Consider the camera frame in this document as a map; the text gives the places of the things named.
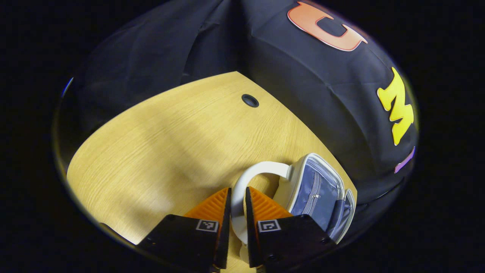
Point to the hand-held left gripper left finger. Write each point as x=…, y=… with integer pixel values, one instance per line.
x=223, y=235

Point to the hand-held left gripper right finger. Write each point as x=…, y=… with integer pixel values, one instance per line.
x=252, y=239

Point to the white suitcase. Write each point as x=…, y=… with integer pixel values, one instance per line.
x=314, y=185

